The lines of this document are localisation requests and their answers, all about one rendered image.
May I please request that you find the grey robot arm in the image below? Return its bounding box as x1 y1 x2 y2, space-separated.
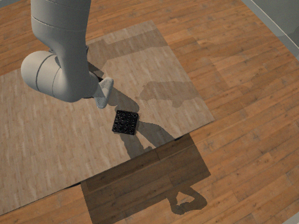
21 0 94 103

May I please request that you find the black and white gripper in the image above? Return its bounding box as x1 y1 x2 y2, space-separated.
83 71 114 109

